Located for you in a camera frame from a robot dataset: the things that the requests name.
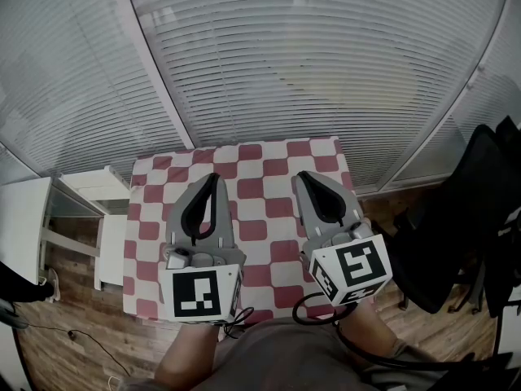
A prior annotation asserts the person's left forearm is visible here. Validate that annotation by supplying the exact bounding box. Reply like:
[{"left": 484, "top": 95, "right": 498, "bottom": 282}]
[{"left": 154, "top": 323, "right": 219, "bottom": 389}]

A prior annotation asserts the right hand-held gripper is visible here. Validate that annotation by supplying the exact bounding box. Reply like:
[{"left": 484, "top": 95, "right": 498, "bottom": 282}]
[{"left": 291, "top": 171, "right": 394, "bottom": 307}]

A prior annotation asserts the thin black cable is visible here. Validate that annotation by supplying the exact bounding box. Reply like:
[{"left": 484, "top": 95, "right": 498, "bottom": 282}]
[{"left": 222, "top": 306, "right": 256, "bottom": 340}]

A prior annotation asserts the white cable on floor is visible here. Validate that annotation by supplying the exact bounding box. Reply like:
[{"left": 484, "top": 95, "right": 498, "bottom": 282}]
[{"left": 15, "top": 323, "right": 131, "bottom": 378}]

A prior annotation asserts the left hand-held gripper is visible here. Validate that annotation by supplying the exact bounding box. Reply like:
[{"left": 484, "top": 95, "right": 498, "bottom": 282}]
[{"left": 157, "top": 173, "right": 247, "bottom": 326}]

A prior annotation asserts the white desk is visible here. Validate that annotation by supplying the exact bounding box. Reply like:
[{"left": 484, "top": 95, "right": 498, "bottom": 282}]
[{"left": 0, "top": 176, "right": 54, "bottom": 288}]

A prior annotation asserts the person's grey shirt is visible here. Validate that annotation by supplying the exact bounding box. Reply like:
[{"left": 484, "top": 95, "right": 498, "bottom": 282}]
[{"left": 117, "top": 318, "right": 449, "bottom": 391}]

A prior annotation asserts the red white checked tablecloth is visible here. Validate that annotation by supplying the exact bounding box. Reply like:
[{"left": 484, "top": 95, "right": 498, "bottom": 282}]
[{"left": 121, "top": 135, "right": 361, "bottom": 323}]

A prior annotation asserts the white chair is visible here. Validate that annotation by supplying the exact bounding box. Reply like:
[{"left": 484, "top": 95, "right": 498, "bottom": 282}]
[{"left": 42, "top": 165, "right": 134, "bottom": 292}]

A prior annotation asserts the person's right forearm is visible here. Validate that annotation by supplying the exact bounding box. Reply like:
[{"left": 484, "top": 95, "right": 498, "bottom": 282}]
[{"left": 339, "top": 299, "right": 402, "bottom": 360}]

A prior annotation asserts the black office chair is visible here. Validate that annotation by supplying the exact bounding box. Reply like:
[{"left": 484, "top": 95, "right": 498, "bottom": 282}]
[{"left": 390, "top": 116, "right": 521, "bottom": 318}]

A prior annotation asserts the thick black cable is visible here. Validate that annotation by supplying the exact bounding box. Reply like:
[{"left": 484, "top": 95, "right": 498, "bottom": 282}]
[{"left": 292, "top": 291, "right": 477, "bottom": 372}]

